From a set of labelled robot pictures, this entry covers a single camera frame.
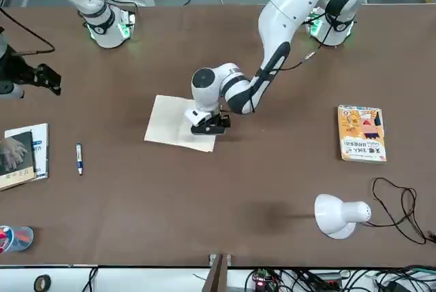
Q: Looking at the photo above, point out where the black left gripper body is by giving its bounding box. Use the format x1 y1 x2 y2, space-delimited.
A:
190 114 232 135

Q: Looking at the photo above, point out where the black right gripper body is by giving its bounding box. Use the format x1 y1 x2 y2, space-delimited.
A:
0 46 39 86

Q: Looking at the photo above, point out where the blue and white marker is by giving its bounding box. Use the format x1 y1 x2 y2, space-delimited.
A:
75 142 84 176

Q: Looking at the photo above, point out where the white and blue book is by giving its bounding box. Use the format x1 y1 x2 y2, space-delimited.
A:
4 123 50 180

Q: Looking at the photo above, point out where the dark hands cover book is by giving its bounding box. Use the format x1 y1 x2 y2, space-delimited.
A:
0 131 37 191

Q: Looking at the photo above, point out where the orange cartoon cover book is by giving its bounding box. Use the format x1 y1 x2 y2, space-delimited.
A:
337 103 388 164

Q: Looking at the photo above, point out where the white desk lamp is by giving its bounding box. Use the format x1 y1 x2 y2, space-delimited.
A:
313 193 372 240

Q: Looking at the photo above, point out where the circuit board red light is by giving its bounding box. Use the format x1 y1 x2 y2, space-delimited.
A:
250 267 277 289

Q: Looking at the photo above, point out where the clear plastic pen cup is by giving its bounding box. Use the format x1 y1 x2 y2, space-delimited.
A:
0 225 35 254

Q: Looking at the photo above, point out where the black tape roll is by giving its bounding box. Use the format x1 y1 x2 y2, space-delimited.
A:
33 274 52 291

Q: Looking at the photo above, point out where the aluminium divider post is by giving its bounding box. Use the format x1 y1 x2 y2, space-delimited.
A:
206 253 234 292

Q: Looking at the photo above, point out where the black lamp cable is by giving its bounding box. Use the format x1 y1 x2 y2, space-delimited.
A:
360 178 436 245

